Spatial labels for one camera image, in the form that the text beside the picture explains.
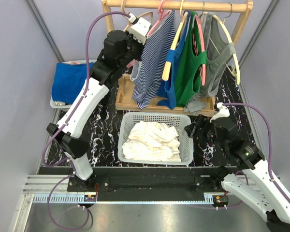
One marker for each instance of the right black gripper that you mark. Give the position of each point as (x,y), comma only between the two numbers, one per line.
(201,122)

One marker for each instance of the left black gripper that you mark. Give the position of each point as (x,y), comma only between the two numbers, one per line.
(140,46)

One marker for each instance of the blue white striped tank top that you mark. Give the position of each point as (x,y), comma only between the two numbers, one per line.
(147,73)

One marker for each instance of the grey plastic laundry basket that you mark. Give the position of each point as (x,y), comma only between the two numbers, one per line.
(178,121)

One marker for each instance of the wooden clothes rack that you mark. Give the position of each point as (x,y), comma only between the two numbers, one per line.
(124,97)

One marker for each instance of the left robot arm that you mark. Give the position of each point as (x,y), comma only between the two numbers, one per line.
(119,49)

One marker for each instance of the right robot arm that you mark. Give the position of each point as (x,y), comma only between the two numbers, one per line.
(272,202)

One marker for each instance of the empty beige hanger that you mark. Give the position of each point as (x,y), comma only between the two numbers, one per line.
(144,15)

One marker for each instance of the cream wooden hanger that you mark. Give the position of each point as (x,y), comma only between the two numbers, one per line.
(167,66)

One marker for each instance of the green tank top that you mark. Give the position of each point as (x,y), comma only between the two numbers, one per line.
(188,79)

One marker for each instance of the grey tank top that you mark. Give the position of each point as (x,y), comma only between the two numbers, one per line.
(215,66)

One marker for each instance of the cream hanger with grey top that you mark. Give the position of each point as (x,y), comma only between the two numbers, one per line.
(236,71)

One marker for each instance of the white crumpled garments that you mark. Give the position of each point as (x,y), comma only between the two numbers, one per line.
(152,141)

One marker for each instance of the blue folded cloth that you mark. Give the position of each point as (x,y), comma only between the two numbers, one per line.
(67,82)

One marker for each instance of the black marble pattern mat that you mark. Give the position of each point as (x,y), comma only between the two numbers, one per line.
(103,126)

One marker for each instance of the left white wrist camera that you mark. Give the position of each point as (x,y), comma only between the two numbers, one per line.
(139,28)

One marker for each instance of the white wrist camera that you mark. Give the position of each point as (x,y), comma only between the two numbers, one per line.
(223,111)
(139,28)

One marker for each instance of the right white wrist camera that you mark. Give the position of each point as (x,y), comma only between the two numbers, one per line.
(223,111)

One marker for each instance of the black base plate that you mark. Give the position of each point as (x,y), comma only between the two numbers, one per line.
(152,184)

